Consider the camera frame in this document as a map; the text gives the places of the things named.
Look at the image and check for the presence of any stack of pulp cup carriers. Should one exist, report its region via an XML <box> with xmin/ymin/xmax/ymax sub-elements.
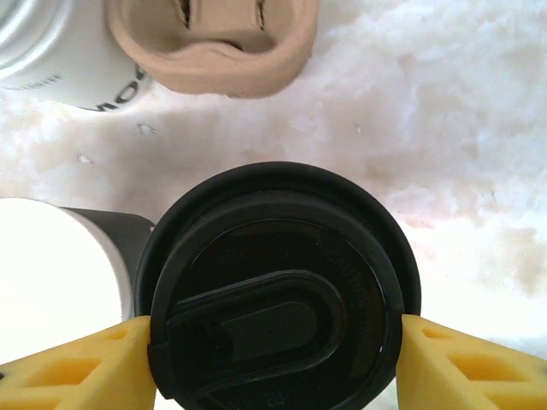
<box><xmin>106</xmin><ymin>0</ymin><xmax>320</xmax><ymax>100</ymax></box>

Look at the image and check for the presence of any white paper coffee cup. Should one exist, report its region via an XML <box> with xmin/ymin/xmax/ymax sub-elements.
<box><xmin>0</xmin><ymin>197</ymin><xmax>156</xmax><ymax>330</ymax></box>

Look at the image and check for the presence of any stack of white paper cups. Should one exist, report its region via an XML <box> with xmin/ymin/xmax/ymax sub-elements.
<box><xmin>0</xmin><ymin>0</ymin><xmax>153</xmax><ymax>114</ymax></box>

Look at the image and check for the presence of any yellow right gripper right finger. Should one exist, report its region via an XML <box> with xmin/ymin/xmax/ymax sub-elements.
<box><xmin>395</xmin><ymin>313</ymin><xmax>547</xmax><ymax>410</ymax></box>

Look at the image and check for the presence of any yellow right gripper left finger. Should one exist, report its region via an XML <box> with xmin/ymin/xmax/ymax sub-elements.
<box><xmin>0</xmin><ymin>314</ymin><xmax>157</xmax><ymax>410</ymax></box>

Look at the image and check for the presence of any black plastic coffee lid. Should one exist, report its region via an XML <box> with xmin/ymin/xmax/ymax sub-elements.
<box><xmin>134</xmin><ymin>161</ymin><xmax>422</xmax><ymax>410</ymax></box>

